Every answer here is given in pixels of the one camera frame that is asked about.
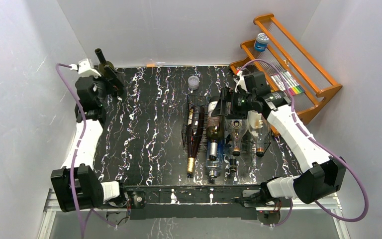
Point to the orange wooden shelf rack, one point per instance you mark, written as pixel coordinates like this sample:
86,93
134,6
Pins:
288,54

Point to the pack of coloured markers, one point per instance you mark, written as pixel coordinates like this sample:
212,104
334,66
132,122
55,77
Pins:
294,87

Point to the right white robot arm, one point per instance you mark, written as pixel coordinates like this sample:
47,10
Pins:
322,173

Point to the black wire wine rack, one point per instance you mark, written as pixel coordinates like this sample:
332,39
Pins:
196,100

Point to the blue clear glass bottle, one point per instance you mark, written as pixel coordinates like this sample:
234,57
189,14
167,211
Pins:
214,165

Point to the dark red gold-foil wine bottle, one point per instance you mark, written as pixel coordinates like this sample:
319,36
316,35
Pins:
194,134

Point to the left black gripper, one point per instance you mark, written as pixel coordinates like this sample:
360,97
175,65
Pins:
115,84

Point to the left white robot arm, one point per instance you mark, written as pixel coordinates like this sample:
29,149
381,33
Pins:
75,184

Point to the green silver-foil wine bottle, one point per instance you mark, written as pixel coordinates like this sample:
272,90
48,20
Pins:
214,129

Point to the clear bottle black gold label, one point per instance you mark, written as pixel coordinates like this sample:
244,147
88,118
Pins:
232,155

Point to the clear bottle white gold label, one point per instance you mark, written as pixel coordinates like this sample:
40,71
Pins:
236,129

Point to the small clear plastic cup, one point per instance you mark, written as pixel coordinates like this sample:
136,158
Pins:
193,82

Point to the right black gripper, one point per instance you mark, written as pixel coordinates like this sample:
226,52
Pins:
227,94

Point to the blue white lidded jar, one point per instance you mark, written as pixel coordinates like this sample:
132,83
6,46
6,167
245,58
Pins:
261,42

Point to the dark green white-label wine bottle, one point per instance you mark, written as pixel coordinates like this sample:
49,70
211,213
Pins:
102,61

